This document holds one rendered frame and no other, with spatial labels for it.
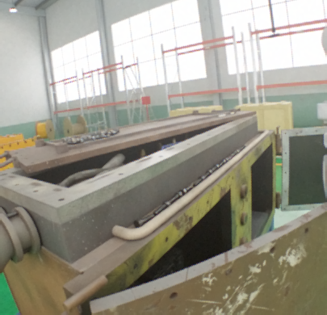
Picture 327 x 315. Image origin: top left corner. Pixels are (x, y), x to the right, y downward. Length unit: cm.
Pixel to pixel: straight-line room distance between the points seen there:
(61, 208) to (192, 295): 25
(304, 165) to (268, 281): 129
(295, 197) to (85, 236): 153
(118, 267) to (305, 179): 151
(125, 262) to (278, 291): 32
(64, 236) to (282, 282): 43
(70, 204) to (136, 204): 17
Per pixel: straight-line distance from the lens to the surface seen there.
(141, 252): 48
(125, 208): 53
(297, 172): 176
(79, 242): 47
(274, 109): 557
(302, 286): 66
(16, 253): 53
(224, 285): 46
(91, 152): 78
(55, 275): 56
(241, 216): 101
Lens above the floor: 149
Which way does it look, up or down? 10 degrees down
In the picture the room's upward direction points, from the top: 7 degrees counter-clockwise
